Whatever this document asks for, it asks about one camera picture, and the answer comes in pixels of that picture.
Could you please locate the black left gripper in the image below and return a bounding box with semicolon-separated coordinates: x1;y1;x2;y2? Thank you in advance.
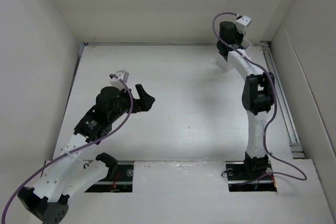
109;84;154;122

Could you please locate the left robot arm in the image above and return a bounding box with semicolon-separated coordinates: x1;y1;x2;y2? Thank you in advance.
17;82;155;223

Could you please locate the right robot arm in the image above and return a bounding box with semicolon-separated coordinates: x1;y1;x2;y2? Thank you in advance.
217;21;275;182

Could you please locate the white three-compartment organizer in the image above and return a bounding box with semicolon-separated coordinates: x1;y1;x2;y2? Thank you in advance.
216;38;251;72

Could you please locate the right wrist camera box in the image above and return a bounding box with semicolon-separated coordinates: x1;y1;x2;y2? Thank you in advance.
235;15;251;30

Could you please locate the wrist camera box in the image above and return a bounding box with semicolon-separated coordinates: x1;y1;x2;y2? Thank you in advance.
235;15;251;30
115;70;129;83

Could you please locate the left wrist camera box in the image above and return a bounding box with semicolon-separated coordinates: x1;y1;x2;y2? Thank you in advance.
115;70;129;83

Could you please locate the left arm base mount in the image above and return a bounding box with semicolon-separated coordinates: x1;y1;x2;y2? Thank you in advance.
86;161;134;193

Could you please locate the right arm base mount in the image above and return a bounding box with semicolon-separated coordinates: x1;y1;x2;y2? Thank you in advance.
221;161;277;192

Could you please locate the aluminium rail right side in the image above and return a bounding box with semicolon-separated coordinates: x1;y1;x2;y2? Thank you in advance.
260;41;306;159

